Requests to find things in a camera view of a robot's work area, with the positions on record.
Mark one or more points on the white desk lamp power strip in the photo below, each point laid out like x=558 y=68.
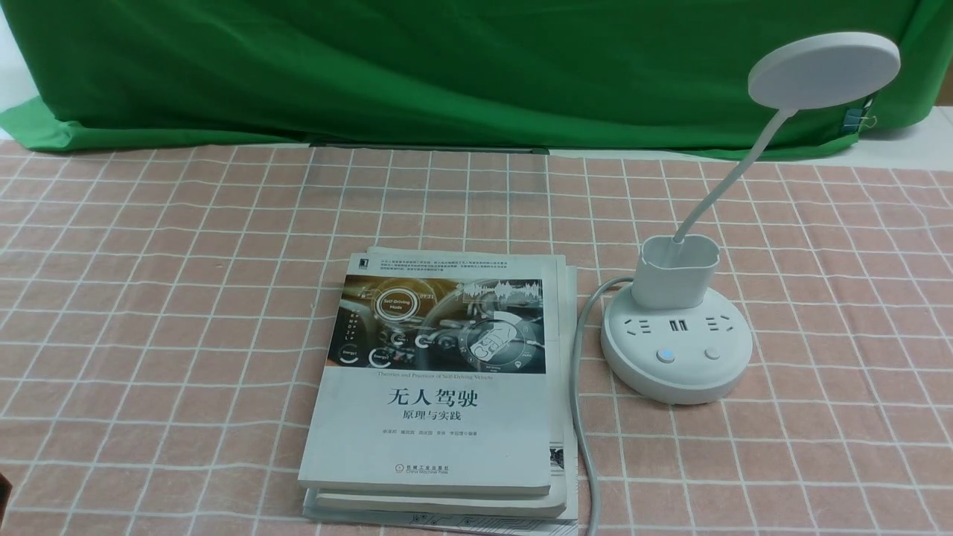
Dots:
x=667 y=333

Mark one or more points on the top grey self-driving book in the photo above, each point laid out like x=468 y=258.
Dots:
x=439 y=417

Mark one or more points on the bottom white book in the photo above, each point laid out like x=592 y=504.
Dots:
x=572 y=461

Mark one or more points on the pink checkered tablecloth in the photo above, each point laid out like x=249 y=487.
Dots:
x=165 y=315

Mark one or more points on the blue binder clip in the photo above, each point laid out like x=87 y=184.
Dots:
x=858 y=120

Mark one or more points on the green backdrop cloth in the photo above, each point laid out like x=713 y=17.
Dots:
x=640 y=75

